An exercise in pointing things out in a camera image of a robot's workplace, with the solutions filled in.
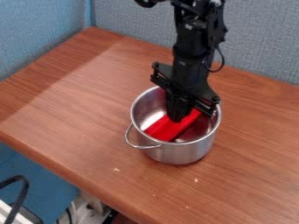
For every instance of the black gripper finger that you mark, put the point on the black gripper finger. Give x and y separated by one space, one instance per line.
173 110
186 106

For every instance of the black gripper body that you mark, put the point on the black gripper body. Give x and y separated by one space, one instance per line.
185 79

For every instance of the grey white device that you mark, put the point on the grey white device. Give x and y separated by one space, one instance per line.
24 217

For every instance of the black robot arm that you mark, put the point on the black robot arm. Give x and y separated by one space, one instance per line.
200 32

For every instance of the red block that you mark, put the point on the red block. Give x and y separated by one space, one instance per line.
165 130

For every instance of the stainless steel pot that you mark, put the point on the stainless steel pot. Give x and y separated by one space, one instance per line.
189 146

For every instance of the white power strip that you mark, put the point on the white power strip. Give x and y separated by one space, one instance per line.
85 210

